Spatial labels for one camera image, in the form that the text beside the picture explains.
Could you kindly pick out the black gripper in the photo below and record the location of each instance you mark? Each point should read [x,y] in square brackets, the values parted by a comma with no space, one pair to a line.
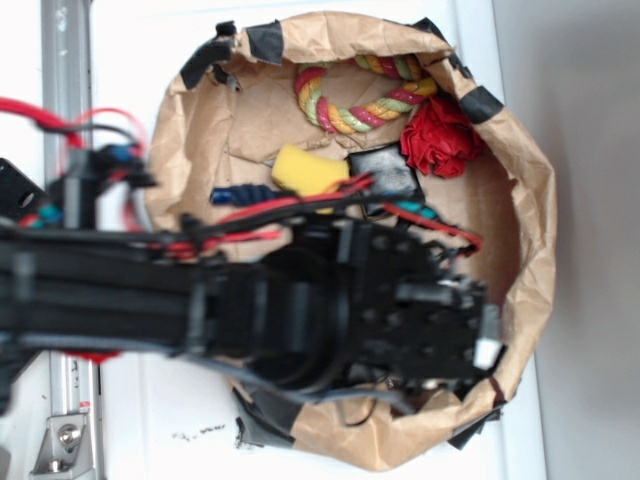
[360,302]

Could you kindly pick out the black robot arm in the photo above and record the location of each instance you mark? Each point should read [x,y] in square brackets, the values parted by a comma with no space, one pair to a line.
[202,294]

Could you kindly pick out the yellow sponge piece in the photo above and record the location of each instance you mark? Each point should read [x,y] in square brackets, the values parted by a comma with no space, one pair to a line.
[307,174]

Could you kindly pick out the black square pouch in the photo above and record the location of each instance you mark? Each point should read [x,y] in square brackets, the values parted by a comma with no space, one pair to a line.
[390,171]

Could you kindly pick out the red crumpled paper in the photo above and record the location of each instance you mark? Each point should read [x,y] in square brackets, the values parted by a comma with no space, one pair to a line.
[439,139]

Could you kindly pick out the brown paper bag bin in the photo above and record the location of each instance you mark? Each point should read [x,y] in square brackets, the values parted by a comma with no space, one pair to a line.
[231,108]

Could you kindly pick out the white tray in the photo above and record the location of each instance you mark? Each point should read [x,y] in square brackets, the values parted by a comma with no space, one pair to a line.
[168,419]

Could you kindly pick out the metal corner bracket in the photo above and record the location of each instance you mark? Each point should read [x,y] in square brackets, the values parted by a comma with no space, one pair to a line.
[66,450]

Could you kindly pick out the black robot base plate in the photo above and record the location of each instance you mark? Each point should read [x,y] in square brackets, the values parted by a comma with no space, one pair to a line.
[21,198]

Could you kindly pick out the aluminium extrusion rail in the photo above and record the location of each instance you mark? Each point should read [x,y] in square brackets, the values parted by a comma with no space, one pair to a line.
[74,382]

